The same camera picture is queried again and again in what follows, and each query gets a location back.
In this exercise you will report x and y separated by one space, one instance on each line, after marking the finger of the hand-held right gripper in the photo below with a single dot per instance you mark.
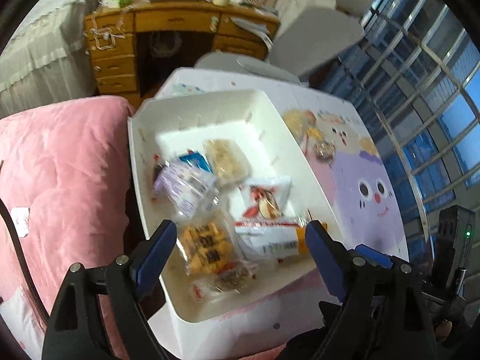
375 255

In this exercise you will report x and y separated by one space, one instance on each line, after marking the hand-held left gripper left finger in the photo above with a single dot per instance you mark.
155 258

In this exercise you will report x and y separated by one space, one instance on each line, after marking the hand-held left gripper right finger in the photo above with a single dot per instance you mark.
325 264

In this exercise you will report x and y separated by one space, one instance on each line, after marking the orange cracker snack packet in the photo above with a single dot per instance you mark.
206 245

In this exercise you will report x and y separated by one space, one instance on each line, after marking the long white orange packet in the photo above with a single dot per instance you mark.
277 242

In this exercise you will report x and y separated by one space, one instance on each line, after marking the small red candy wrapper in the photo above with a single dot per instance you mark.
198 292

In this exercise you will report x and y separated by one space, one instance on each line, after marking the red white cookie packet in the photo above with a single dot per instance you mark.
266 224

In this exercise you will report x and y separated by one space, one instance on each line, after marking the purple printed snack packet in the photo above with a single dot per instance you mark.
183 189

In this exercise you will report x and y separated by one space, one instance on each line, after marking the dark nut ball packet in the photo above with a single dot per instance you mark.
324 151
234 277

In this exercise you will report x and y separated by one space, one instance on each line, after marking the brown chocolate snack packet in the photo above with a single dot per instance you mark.
158 170

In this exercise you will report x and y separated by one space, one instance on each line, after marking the white pictured snack packet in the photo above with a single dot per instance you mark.
264 197

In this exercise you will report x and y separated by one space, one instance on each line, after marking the blue white snack packet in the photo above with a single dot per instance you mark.
195 160

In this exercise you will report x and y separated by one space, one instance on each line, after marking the clear pale rice cake packet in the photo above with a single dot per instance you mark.
227 161

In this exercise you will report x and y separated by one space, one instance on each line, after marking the white storage box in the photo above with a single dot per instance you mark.
232 116

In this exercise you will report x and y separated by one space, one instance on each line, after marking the person's right hand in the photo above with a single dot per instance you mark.
442 329

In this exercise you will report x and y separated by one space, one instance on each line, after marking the pink plush blanket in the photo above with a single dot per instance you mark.
63 180

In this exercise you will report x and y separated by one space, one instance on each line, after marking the white blanket label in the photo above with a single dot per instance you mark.
21 222

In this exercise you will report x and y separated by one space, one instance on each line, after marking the pale puffed snack packet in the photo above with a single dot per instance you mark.
298 120

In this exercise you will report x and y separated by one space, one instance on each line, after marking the grey chair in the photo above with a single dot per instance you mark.
315 41

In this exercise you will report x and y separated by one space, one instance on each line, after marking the wooden desk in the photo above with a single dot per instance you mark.
176 20

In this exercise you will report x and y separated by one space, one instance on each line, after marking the bed with white cover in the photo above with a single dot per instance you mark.
41 45

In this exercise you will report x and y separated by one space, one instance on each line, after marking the window frame with bars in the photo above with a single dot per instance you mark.
431 82

